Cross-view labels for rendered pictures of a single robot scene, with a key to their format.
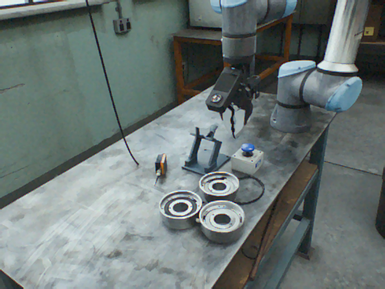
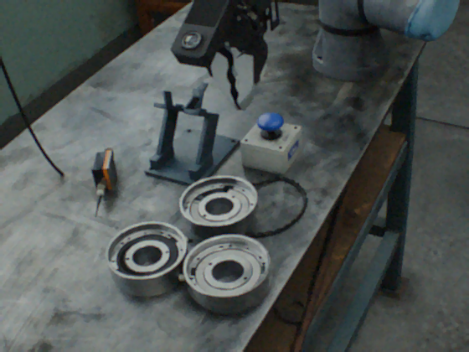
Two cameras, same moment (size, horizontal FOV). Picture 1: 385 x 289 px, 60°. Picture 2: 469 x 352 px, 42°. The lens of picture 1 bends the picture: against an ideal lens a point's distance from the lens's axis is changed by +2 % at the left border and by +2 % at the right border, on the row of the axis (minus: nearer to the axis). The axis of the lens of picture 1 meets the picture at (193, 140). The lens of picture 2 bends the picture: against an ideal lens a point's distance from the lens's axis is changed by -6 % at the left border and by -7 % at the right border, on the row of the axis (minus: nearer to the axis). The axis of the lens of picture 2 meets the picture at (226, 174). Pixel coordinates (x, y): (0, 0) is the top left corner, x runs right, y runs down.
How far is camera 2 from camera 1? 0.05 m
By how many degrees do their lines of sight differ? 8
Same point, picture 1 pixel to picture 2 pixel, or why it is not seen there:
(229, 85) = (216, 12)
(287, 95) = (337, 12)
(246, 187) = (273, 200)
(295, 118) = (356, 54)
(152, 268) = not seen: outside the picture
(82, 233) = not seen: outside the picture
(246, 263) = (284, 332)
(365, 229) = not seen: outside the picture
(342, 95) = (430, 12)
